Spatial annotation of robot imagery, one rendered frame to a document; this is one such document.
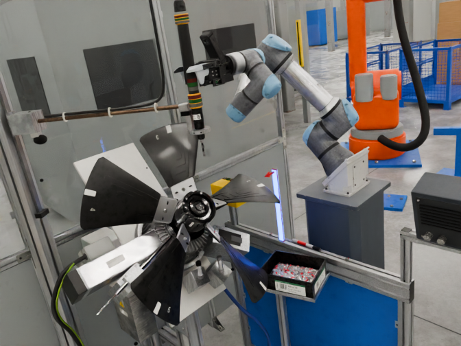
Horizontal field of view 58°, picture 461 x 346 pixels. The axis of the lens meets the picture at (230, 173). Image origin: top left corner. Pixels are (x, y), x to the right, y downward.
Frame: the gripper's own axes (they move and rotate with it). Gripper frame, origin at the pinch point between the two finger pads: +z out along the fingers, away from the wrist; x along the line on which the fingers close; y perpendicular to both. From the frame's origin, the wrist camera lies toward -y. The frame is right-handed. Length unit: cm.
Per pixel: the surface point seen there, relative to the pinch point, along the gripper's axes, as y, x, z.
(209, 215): 46.3, -7.9, 5.5
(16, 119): 9, 49, 36
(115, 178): 28.6, 9.0, 26.0
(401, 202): 163, 45, -258
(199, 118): 16.0, -1.9, -1.8
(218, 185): 58, 32, -35
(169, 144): 26.3, 16.1, -0.7
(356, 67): 58, 150, -373
